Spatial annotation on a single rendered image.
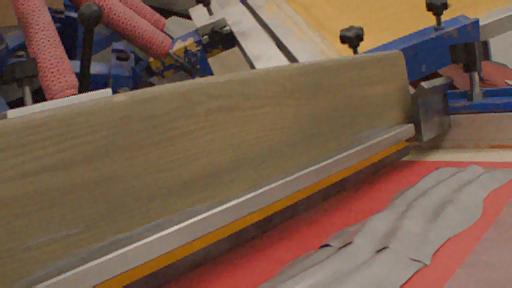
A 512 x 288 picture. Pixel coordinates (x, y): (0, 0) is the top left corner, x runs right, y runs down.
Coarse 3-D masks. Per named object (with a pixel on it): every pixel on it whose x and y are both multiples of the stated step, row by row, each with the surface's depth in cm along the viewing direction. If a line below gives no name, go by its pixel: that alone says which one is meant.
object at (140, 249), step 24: (360, 144) 33; (384, 144) 34; (312, 168) 28; (336, 168) 30; (240, 192) 25; (264, 192) 25; (288, 192) 26; (192, 216) 22; (216, 216) 22; (240, 216) 23; (144, 240) 19; (168, 240) 20; (192, 240) 21; (72, 264) 18; (96, 264) 18; (120, 264) 18; (144, 264) 19
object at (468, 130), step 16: (480, 112) 42; (496, 112) 40; (464, 128) 43; (480, 128) 42; (496, 128) 41; (416, 144) 47; (432, 144) 46; (448, 144) 45; (464, 144) 43; (480, 144) 42; (496, 144) 41
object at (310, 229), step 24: (408, 168) 40; (432, 168) 38; (360, 192) 35; (384, 192) 34; (504, 192) 29; (312, 216) 32; (336, 216) 31; (360, 216) 30; (480, 216) 26; (504, 216) 25; (264, 240) 29; (288, 240) 28; (312, 240) 27; (456, 240) 23; (480, 240) 22; (504, 240) 22; (432, 264) 21; (456, 264) 21; (480, 264) 20; (504, 264) 19
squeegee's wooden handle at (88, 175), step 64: (320, 64) 31; (384, 64) 37; (0, 128) 16; (64, 128) 18; (128, 128) 20; (192, 128) 23; (256, 128) 26; (320, 128) 31; (384, 128) 37; (0, 192) 16; (64, 192) 18; (128, 192) 20; (192, 192) 23; (0, 256) 16; (64, 256) 18
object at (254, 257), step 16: (224, 256) 27; (240, 256) 27; (256, 256) 26; (272, 256) 26; (288, 256) 26; (192, 272) 26; (208, 272) 25; (224, 272) 25; (240, 272) 25; (256, 272) 24; (272, 272) 24; (416, 272) 21; (432, 272) 20; (448, 272) 20; (464, 272) 20; (480, 272) 19
